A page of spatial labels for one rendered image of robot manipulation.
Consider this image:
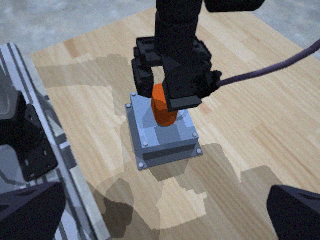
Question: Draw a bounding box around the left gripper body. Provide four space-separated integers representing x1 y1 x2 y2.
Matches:
131 11 212 94

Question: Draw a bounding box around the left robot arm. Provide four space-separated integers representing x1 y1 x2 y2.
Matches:
0 0 265 182

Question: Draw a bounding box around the grey slotted metal rail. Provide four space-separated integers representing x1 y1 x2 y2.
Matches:
0 41 99 240

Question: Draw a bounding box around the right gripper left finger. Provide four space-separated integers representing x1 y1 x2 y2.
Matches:
0 182 66 240

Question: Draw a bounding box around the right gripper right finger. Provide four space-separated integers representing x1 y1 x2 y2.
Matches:
266 185 320 240

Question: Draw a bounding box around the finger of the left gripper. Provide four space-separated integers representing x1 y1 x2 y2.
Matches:
137 82 154 98

